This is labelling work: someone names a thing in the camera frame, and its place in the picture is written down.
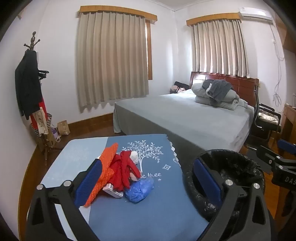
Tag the bed with grey sheet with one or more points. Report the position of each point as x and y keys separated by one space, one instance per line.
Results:
x=185 y=118

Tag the black office chair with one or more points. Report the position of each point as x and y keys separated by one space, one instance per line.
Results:
x=266 y=120

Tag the blue plastic bag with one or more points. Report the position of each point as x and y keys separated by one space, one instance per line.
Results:
x=138 y=191

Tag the wide beige curtain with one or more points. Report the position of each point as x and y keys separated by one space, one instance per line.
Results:
x=111 y=60

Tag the narrow beige curtain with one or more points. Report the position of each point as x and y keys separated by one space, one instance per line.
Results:
x=219 y=48

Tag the wooden coat rack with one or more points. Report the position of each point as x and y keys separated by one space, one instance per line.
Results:
x=34 y=39

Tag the short wooden curtain pelmet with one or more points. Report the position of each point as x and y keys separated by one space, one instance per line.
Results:
x=212 y=19

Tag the striped bag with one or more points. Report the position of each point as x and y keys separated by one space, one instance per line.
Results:
x=49 y=121

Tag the white paper ball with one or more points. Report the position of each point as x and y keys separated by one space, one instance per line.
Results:
x=134 y=158

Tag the wooden wardrobe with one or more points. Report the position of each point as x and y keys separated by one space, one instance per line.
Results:
x=290 y=39

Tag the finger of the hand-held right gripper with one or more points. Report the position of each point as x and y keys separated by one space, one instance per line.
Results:
x=288 y=147
x=269 y=157

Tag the folded light grey duvet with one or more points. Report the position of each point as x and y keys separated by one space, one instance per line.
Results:
x=201 y=92

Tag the black jacket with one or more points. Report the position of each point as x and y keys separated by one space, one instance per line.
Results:
x=26 y=85

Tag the black-lined trash bin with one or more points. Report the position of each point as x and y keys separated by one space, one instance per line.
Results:
x=233 y=160

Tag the wooden headboard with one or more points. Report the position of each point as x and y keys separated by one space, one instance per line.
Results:
x=240 y=81

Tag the pink cloth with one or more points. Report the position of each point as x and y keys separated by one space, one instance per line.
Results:
x=174 y=89

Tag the orange foam net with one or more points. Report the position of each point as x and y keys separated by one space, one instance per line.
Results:
x=108 y=157

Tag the white and blue box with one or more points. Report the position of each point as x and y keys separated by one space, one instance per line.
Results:
x=113 y=191

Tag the black bag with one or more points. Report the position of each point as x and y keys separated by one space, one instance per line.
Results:
x=181 y=83

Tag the wooden desk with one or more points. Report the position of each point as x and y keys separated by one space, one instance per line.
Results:
x=289 y=115

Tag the red mesh bag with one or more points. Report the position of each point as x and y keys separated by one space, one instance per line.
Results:
x=122 y=171

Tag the brown paper bag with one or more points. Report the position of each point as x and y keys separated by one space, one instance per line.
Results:
x=63 y=128

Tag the long wooden curtain pelmet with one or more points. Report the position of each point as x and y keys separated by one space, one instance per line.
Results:
x=115 y=10

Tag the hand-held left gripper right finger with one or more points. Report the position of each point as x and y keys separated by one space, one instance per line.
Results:
x=207 y=183

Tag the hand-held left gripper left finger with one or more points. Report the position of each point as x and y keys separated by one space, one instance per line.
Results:
x=89 y=185

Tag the wooden window frame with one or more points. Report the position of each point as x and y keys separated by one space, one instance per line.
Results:
x=149 y=51

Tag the purple packet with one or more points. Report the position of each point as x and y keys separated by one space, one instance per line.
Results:
x=55 y=134

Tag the white air conditioner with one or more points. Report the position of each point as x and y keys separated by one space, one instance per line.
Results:
x=254 y=14

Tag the beige tote bag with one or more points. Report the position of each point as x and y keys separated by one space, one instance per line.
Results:
x=40 y=120

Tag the blue tree-print tablecloth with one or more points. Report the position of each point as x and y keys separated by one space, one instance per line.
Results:
x=150 y=213

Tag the dark grey garment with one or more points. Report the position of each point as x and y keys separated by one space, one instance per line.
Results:
x=217 y=89

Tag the red garment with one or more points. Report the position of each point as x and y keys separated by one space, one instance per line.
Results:
x=42 y=105

